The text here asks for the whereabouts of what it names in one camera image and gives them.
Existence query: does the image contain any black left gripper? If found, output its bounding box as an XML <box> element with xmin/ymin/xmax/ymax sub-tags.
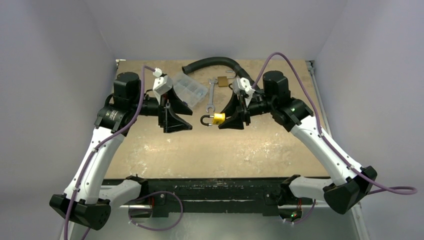
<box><xmin>130</xmin><ymin>84</ymin><xmax>193</xmax><ymax>132</ymax></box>

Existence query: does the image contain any yellow padlock black shackle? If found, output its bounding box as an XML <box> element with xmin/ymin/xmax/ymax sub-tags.
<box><xmin>200</xmin><ymin>113</ymin><xmax>226</xmax><ymax>127</ymax></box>

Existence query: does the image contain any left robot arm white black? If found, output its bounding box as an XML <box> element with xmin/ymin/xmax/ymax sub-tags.
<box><xmin>49</xmin><ymin>68</ymin><xmax>193</xmax><ymax>230</ymax></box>

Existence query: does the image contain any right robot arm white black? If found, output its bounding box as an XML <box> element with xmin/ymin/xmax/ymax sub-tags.
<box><xmin>218</xmin><ymin>70</ymin><xmax>378</xmax><ymax>214</ymax></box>

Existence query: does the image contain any silver open-end wrench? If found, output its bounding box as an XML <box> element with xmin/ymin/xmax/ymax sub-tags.
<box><xmin>205</xmin><ymin>78</ymin><xmax>218</xmax><ymax>113</ymax></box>

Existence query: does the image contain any clear plastic compartment box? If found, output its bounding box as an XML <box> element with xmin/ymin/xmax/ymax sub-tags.
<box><xmin>171</xmin><ymin>72</ymin><xmax>209</xmax><ymax>109</ymax></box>

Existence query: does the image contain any brass padlock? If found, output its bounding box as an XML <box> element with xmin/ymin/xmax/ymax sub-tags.
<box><xmin>216</xmin><ymin>70</ymin><xmax>237</xmax><ymax>88</ymax></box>

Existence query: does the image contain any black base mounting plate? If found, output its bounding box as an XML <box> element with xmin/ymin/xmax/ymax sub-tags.
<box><xmin>130</xmin><ymin>177</ymin><xmax>313</xmax><ymax>218</ymax></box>

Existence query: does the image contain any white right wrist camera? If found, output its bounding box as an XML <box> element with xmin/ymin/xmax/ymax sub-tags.
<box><xmin>231</xmin><ymin>77</ymin><xmax>255</xmax><ymax>96</ymax></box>

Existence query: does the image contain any black corrugated hose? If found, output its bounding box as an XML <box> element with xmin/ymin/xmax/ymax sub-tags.
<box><xmin>181</xmin><ymin>56</ymin><xmax>256</xmax><ymax>89</ymax></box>

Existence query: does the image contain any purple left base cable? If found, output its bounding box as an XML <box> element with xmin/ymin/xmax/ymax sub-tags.
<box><xmin>127</xmin><ymin>190</ymin><xmax>184</xmax><ymax>232</ymax></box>

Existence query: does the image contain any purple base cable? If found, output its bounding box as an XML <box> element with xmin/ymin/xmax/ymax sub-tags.
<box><xmin>127</xmin><ymin>190</ymin><xmax>184</xmax><ymax>232</ymax></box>
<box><xmin>281</xmin><ymin>198</ymin><xmax>317</xmax><ymax>226</ymax></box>

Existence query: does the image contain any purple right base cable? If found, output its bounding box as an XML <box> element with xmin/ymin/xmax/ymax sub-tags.
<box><xmin>281</xmin><ymin>198</ymin><xmax>317</xmax><ymax>226</ymax></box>

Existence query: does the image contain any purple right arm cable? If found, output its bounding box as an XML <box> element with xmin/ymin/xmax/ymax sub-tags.
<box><xmin>251</xmin><ymin>51</ymin><xmax>418</xmax><ymax>196</ymax></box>

